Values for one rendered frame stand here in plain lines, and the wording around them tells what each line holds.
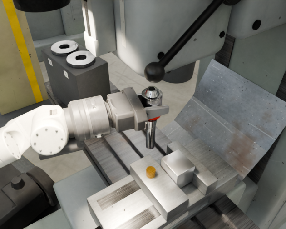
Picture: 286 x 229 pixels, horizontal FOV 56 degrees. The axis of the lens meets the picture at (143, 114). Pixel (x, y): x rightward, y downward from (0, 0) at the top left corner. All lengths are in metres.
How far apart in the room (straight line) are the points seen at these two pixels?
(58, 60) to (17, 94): 1.63
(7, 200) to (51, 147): 0.73
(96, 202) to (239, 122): 0.50
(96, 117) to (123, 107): 0.06
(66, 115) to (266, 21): 0.41
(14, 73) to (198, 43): 2.07
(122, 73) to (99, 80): 2.01
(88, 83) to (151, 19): 0.51
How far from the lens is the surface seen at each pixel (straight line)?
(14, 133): 0.63
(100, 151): 0.84
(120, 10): 0.42
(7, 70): 2.40
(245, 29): 0.52
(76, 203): 0.84
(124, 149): 0.83
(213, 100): 0.95
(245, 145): 0.88
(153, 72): 0.37
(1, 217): 1.22
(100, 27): 0.44
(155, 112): 0.60
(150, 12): 0.38
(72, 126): 0.56
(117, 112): 0.56
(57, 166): 2.07
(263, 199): 1.11
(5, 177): 1.36
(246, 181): 1.07
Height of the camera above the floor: 1.56
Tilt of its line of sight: 41 degrees down
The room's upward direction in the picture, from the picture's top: straight up
